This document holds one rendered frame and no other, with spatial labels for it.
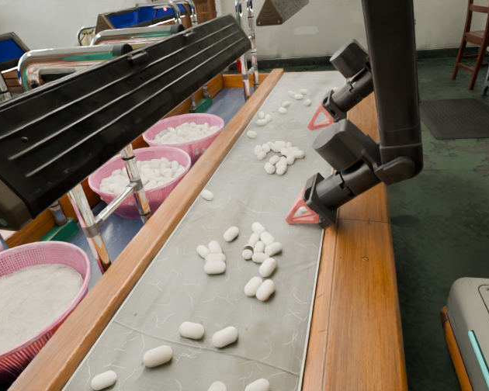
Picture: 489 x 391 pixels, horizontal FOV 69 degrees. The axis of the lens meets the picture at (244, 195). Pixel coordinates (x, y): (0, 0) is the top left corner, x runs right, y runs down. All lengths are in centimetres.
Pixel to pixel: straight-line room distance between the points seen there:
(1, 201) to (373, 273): 49
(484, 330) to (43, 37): 656
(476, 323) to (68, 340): 106
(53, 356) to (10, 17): 668
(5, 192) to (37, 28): 657
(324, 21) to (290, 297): 488
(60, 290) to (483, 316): 110
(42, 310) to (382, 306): 54
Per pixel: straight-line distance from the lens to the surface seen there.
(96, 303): 62
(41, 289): 74
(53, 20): 662
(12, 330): 71
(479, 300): 131
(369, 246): 64
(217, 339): 52
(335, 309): 54
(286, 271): 62
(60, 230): 93
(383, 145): 57
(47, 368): 58
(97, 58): 47
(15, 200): 28
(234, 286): 60
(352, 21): 531
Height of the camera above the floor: 117
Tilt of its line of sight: 32 degrees down
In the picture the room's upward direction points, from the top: 7 degrees counter-clockwise
